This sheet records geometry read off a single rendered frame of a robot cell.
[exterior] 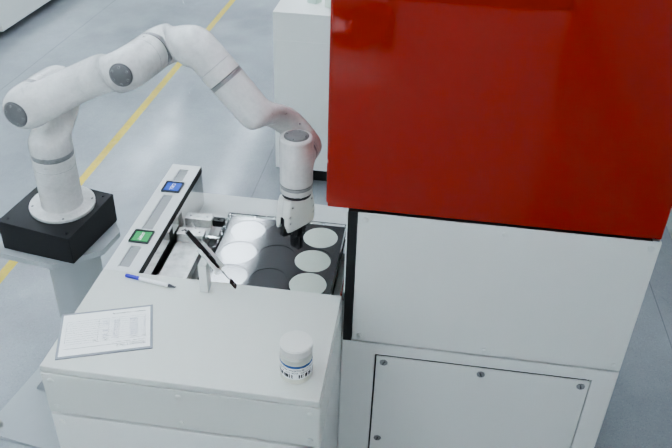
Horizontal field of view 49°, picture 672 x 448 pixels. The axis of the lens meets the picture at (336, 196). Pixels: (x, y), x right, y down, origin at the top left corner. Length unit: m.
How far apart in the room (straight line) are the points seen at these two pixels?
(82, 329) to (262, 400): 0.47
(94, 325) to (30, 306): 1.67
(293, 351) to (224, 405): 0.21
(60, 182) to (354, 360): 0.98
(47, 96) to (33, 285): 1.67
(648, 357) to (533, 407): 1.34
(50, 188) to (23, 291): 1.37
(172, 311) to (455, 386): 0.76
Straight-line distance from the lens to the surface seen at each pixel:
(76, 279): 2.41
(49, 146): 2.17
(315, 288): 1.95
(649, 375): 3.26
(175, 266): 2.09
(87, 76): 1.95
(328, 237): 2.13
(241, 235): 2.15
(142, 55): 1.82
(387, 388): 2.03
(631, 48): 1.52
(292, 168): 1.78
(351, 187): 1.64
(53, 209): 2.29
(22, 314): 3.44
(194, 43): 1.75
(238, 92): 1.75
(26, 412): 3.01
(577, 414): 2.09
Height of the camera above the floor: 2.15
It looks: 33 degrees down
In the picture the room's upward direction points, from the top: 2 degrees clockwise
